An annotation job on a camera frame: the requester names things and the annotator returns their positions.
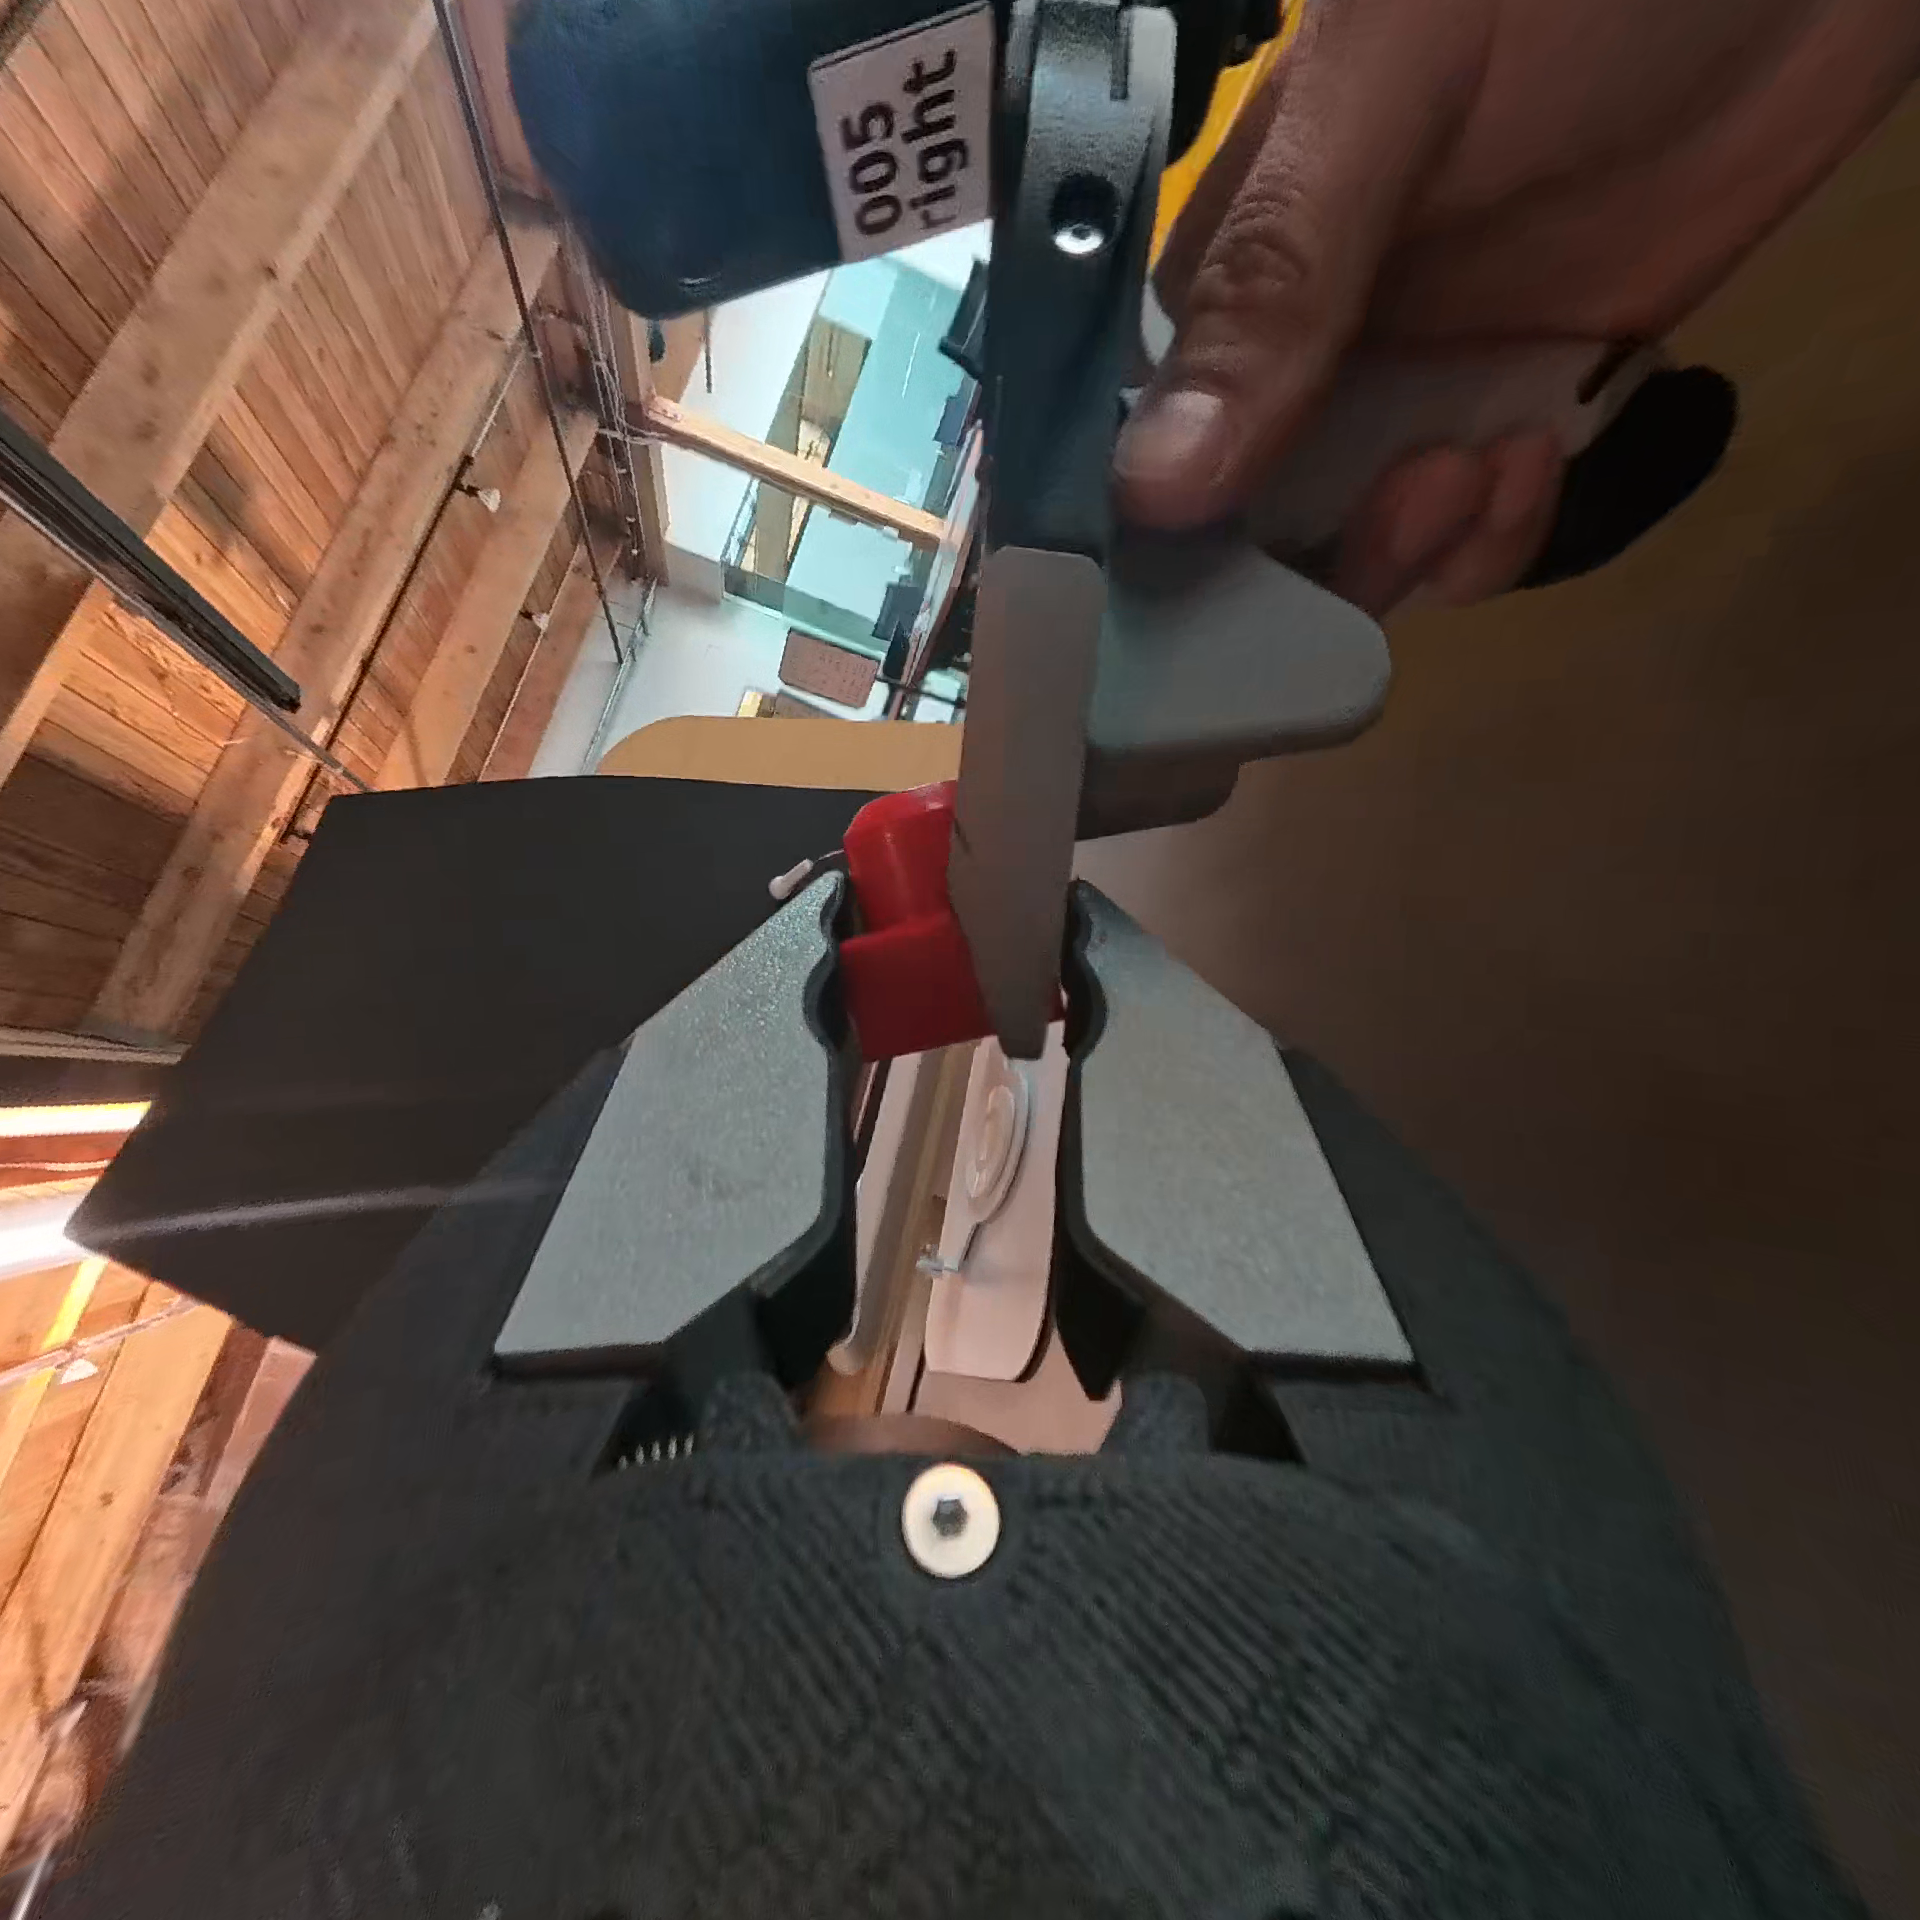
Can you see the person's right hand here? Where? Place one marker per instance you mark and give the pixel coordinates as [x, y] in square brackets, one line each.
[1470, 196]

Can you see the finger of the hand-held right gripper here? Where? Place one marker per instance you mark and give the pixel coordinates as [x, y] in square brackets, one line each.
[1230, 662]
[1026, 751]

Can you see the red toy building block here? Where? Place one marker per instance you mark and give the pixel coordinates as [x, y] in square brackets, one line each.
[902, 974]

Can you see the wooden book stand white base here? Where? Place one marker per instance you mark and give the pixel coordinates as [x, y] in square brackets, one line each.
[451, 974]

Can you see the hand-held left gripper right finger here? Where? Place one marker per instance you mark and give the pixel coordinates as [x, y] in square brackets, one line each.
[1230, 1185]

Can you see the yellow plastic bin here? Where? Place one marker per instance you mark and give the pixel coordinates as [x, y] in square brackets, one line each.
[1243, 91]

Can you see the black ceiling rail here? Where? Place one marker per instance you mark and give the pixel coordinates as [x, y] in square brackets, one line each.
[136, 570]

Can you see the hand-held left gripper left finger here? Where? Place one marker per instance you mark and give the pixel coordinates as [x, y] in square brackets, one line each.
[691, 1142]

